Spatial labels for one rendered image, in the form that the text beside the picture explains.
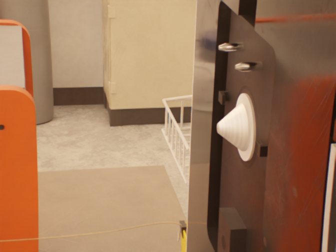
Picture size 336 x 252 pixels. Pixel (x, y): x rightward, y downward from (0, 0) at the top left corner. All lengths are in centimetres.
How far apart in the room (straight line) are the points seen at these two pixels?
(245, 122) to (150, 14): 314
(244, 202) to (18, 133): 40
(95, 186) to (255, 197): 105
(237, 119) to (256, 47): 7
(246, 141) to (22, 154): 43
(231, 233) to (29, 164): 40
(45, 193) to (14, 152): 65
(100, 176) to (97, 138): 208
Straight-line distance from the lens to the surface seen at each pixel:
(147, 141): 380
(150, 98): 393
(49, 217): 160
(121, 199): 166
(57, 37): 418
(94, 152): 368
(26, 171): 106
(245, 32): 71
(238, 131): 69
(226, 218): 74
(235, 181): 76
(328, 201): 51
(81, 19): 416
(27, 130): 104
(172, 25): 384
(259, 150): 64
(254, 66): 66
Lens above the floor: 146
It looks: 22 degrees down
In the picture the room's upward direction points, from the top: 2 degrees clockwise
